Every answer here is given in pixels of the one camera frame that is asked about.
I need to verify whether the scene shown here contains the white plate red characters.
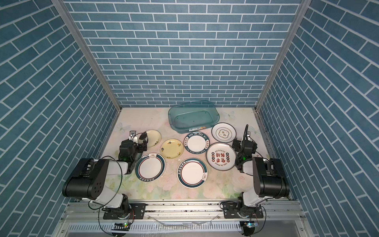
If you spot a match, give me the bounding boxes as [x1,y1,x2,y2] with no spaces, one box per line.
[206,143,236,171]

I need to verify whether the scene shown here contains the green rim Hao Shi plate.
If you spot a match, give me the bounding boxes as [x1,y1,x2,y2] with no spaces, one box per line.
[184,132,210,155]

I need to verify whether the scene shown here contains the teal translucent plastic bin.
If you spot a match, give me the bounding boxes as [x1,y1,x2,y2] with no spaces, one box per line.
[168,100,220,134]

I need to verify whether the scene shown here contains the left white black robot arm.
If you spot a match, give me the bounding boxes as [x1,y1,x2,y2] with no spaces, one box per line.
[62,138,148,220]

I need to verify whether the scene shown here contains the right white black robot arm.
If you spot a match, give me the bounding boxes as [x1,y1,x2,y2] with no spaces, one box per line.
[232,138,290,215]

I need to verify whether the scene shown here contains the cream plate with black patch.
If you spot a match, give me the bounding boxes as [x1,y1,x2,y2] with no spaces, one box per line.
[146,129,161,149]

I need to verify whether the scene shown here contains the white plate black flower outline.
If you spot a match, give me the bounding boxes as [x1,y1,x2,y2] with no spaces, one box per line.
[211,122,236,143]

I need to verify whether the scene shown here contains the yellow plate with small prints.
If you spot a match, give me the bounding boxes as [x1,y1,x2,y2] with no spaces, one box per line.
[160,139,184,159]

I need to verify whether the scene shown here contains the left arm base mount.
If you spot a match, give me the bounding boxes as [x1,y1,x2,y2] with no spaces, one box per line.
[103,203,147,220]

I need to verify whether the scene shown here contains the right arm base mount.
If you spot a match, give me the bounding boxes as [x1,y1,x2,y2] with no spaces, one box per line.
[219,200,264,219]

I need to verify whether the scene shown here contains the aluminium front rail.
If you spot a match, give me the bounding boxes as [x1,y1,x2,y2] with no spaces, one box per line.
[53,199,312,237]

